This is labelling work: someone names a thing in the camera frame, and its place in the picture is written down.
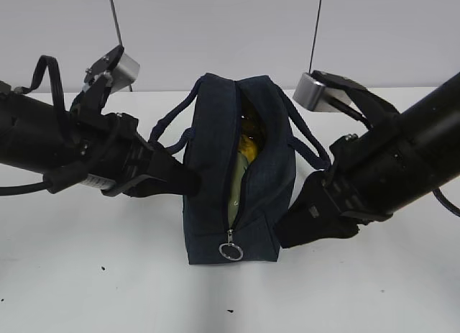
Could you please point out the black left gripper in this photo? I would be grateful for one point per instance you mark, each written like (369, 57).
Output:
(119, 170)

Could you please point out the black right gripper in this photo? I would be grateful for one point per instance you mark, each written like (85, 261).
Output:
(333, 205)

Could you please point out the green lidded lunch box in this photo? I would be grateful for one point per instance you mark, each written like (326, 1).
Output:
(240, 168)

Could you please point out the yellow squash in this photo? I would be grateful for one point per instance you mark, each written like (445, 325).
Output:
(248, 148)

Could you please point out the dark blue lunch bag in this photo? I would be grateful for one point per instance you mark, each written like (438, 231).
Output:
(209, 147)

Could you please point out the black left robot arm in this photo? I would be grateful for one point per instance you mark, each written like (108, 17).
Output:
(105, 151)

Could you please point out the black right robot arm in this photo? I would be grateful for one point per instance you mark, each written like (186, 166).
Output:
(401, 157)

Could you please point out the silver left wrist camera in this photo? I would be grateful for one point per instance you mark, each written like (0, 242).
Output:
(116, 66)

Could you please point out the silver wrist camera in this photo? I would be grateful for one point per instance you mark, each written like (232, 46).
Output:
(116, 66)
(324, 92)

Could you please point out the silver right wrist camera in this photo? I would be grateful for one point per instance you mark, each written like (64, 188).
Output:
(324, 92)

